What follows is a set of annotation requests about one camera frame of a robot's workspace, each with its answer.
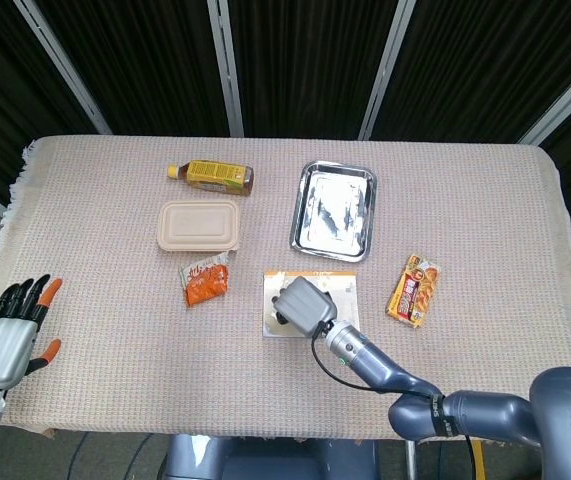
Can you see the yellow-label tea bottle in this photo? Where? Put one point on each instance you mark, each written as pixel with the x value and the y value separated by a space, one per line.
pixel 212 177

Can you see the beige woven tablecloth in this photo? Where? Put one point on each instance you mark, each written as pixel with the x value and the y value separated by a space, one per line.
pixel 115 325

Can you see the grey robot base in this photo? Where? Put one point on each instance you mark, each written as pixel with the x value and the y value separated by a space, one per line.
pixel 265 457

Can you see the beige lidded food container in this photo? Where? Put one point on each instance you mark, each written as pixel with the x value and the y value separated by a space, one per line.
pixel 199 226

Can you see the yellow snack bar package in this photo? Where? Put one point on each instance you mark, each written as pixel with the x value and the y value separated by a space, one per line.
pixel 414 291

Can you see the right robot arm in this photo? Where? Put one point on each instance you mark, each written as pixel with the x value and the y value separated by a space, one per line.
pixel 415 385

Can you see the orange snack packet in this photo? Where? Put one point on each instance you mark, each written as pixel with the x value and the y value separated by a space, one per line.
pixel 205 280

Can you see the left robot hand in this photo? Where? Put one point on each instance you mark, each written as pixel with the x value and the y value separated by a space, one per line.
pixel 2 345

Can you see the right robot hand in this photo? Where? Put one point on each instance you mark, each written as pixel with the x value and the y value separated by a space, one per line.
pixel 301 306

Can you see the silver metal tray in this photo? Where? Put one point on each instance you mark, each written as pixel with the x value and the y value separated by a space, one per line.
pixel 334 211

